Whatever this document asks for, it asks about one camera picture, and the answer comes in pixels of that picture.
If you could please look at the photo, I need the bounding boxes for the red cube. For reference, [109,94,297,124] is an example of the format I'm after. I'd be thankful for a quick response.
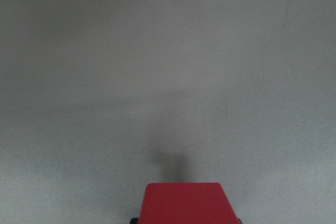
[130,183,242,224]

